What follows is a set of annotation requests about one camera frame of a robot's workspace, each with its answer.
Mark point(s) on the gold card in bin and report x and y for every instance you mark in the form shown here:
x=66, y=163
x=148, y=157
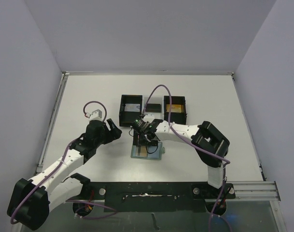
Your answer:
x=175, y=108

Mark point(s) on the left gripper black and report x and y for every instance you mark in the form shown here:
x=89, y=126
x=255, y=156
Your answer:
x=107, y=130

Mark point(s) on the silver blue card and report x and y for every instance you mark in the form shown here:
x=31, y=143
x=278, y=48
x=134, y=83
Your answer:
x=132, y=107

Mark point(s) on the black left bin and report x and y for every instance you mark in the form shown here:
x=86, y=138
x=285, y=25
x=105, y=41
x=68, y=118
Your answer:
x=126, y=118

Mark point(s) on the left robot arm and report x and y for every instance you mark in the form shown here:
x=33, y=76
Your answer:
x=32, y=200

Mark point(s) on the aluminium front rail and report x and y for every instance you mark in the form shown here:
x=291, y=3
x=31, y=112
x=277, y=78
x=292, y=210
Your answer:
x=239, y=191

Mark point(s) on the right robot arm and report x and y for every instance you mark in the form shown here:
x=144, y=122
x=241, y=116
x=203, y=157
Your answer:
x=209, y=143

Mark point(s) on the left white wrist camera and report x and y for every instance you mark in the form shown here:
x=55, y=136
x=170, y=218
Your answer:
x=95, y=115

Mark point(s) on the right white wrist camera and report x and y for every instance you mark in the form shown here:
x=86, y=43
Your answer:
x=148, y=118

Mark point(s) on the white middle bin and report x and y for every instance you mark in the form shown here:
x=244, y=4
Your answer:
x=154, y=99

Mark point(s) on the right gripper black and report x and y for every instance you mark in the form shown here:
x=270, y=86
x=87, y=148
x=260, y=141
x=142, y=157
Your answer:
x=142, y=135

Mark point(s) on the black right bin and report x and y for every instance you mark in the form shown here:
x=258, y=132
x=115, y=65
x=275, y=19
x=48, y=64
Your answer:
x=179, y=118

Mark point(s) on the green leather card holder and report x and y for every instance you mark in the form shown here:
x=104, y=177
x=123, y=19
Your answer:
x=153, y=153

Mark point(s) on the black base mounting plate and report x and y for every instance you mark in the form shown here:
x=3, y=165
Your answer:
x=156, y=204

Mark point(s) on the gold card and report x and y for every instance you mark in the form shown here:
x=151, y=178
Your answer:
x=142, y=152
x=175, y=108

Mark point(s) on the black card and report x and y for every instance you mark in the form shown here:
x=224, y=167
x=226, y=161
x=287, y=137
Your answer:
x=153, y=108

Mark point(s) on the black bin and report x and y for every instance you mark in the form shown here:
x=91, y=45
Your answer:
x=179, y=118
x=126, y=118

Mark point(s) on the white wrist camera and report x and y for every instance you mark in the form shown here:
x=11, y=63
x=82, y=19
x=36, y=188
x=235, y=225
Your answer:
x=95, y=115
x=148, y=118

